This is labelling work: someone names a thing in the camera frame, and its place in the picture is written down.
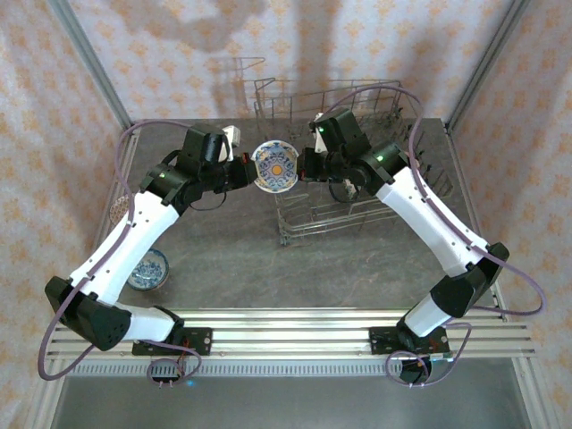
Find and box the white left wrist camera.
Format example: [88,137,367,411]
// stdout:
[217,126,241,163]

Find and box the blue white floral bowl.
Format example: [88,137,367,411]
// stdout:
[126,248,172,293]

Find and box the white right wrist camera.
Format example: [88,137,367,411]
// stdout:
[312,113,328,154]

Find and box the aluminium frame post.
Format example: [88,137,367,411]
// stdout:
[47,0,137,131]
[444,0,534,135]

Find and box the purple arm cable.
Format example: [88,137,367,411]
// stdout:
[38,118,227,389]
[319,84,547,389]

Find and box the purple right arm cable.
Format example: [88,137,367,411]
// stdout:
[319,84,547,389]

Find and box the aluminium side rail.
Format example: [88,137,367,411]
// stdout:
[445,120,509,322]
[71,122,143,325]

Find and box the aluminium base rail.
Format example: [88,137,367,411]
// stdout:
[46,307,537,361]

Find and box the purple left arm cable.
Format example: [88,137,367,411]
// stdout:
[38,118,227,389]

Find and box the red-brown lattice pattern bowl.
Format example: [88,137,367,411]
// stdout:
[109,194,131,223]

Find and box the grey slotted cable duct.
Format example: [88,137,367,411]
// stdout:
[66,360,515,377]

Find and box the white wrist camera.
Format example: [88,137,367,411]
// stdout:
[312,113,328,154]
[217,126,241,163]

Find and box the grey wire dish rack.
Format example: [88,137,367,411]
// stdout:
[253,78,455,246]

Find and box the thin black left wrist cable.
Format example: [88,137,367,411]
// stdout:
[189,196,229,212]

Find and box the green patterned bowl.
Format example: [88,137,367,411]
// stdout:
[328,181,358,203]

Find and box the blue yellow mandala bowl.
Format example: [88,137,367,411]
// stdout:
[250,139,299,194]

